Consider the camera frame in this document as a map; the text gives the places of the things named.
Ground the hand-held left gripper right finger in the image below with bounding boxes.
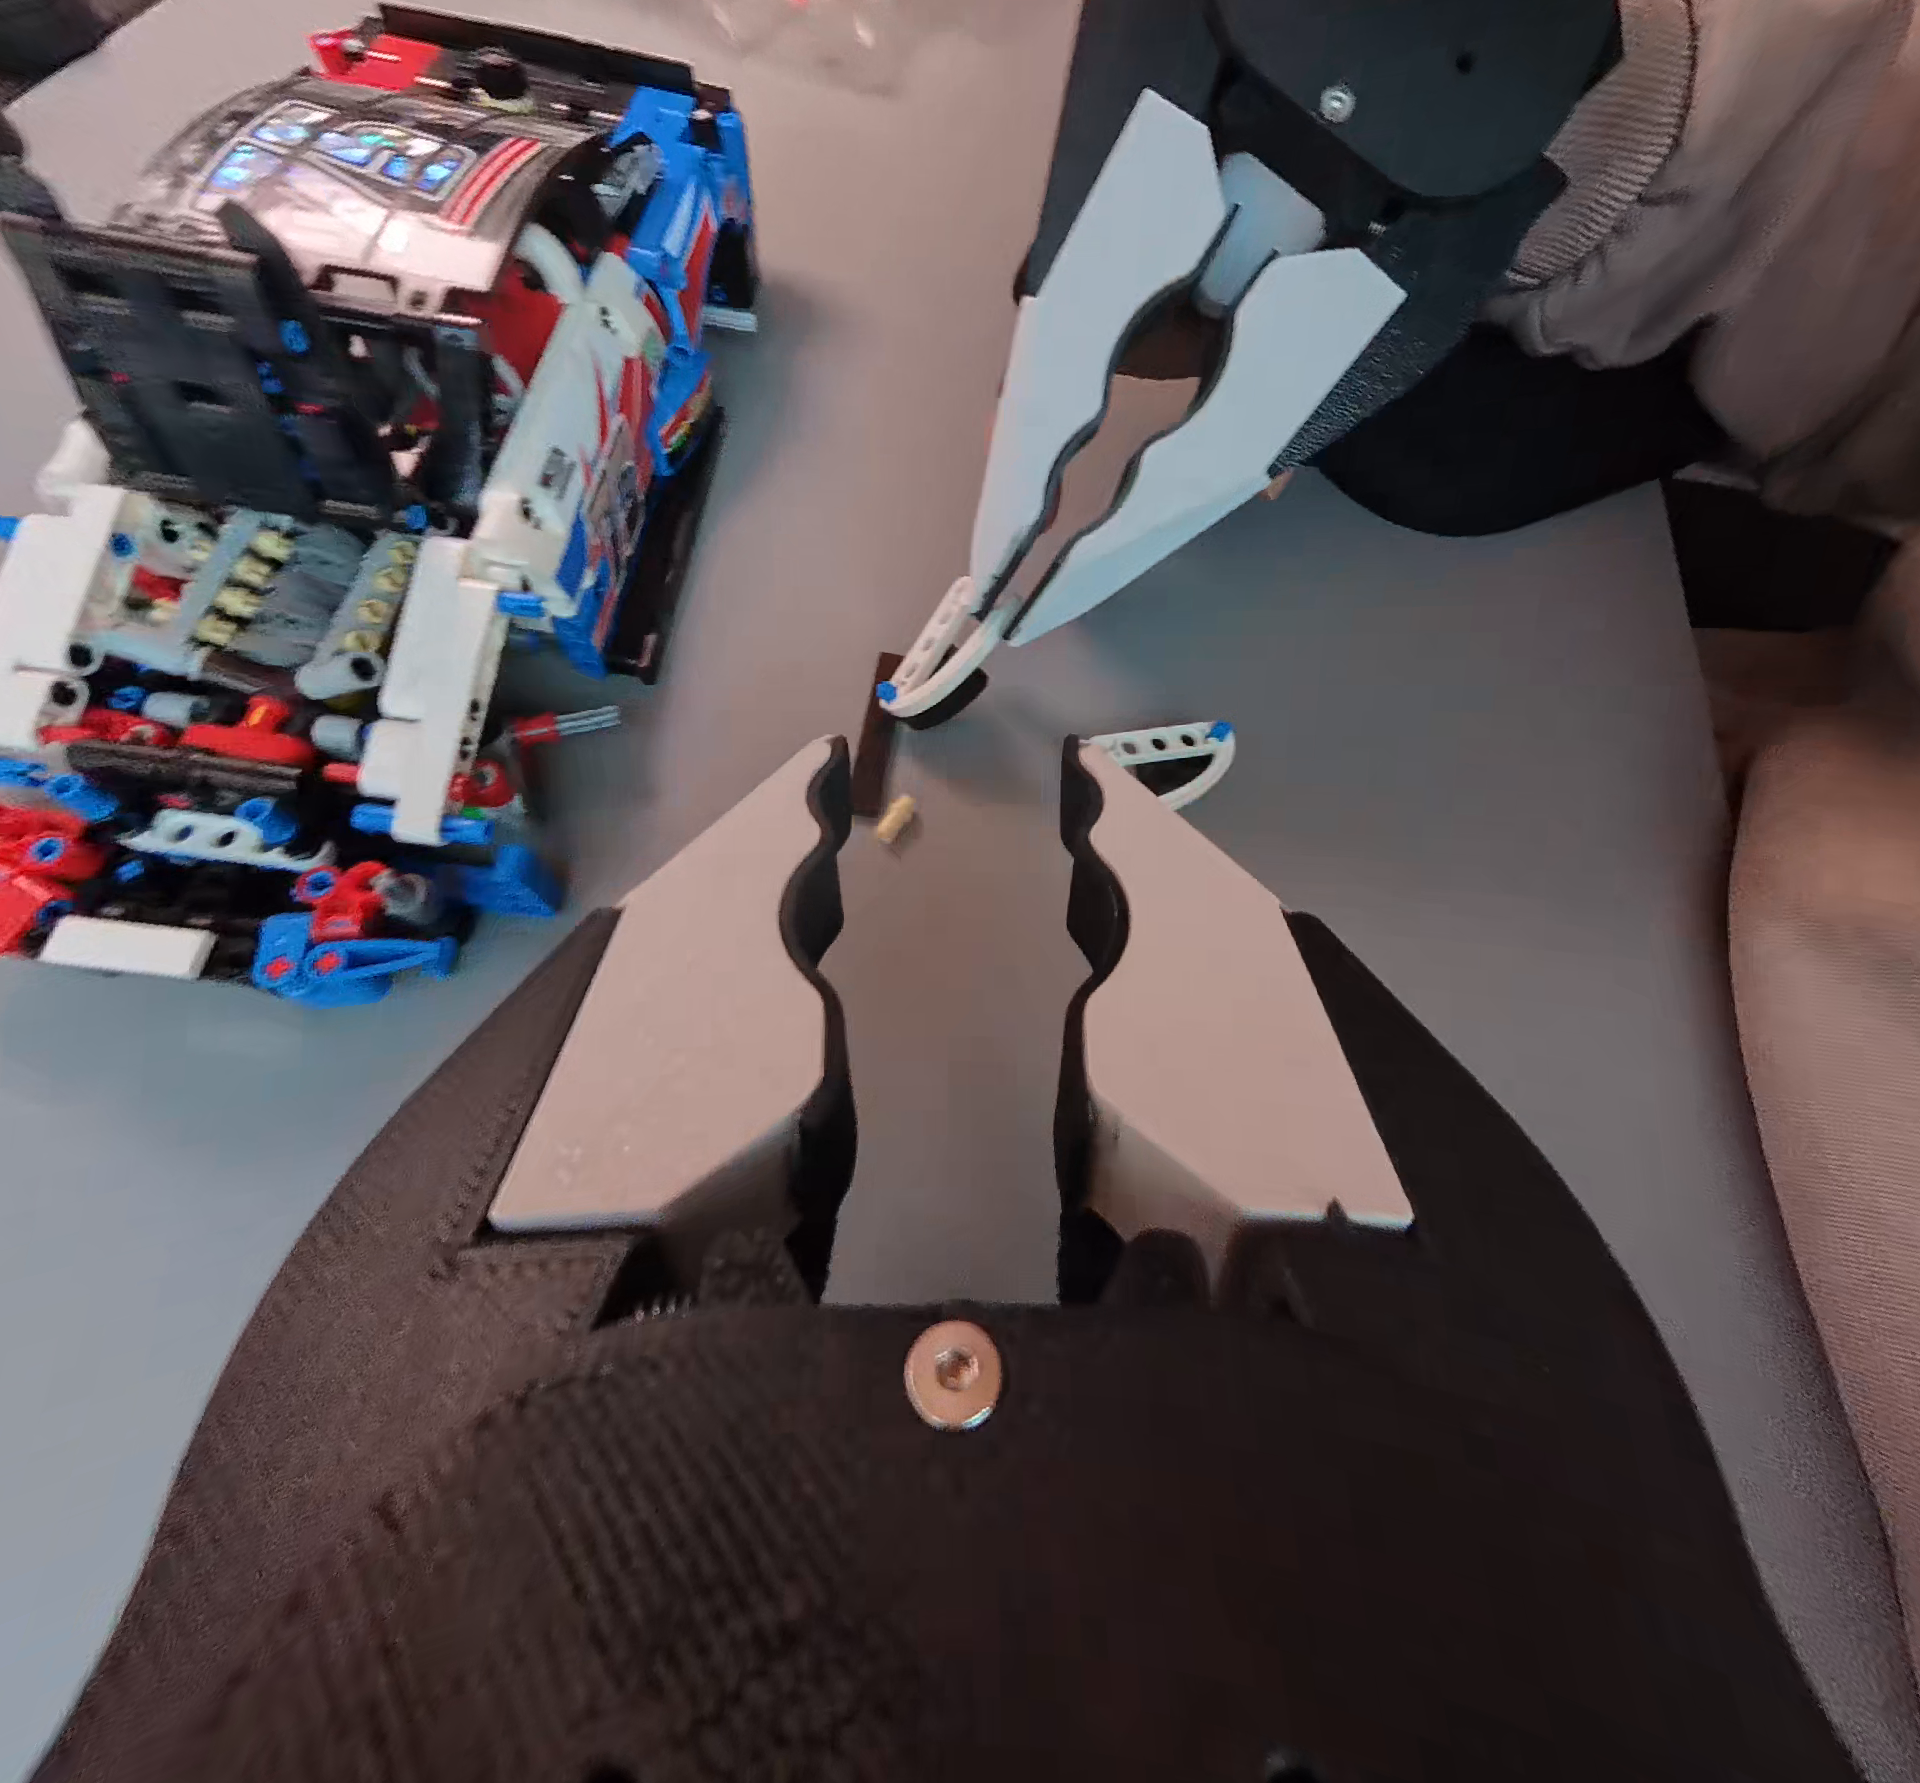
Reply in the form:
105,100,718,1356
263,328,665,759
1054,737,1416,1308

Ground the white curved brick panel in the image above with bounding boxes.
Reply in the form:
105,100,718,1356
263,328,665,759
1080,720,1241,814
878,579,996,738

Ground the person's right forearm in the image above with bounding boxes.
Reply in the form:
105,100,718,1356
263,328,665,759
1485,0,1920,514

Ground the dark brick beam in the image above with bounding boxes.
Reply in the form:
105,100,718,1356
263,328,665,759
855,649,905,823

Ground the grey desk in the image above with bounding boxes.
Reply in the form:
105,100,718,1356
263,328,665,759
0,0,1773,1783

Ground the toy brick race car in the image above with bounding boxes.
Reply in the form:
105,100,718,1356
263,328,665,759
0,2,759,1013

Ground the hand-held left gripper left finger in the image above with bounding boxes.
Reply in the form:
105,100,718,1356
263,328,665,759
488,737,860,1305

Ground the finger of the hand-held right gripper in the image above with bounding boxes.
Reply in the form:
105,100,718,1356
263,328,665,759
1003,249,1410,649
969,88,1236,622

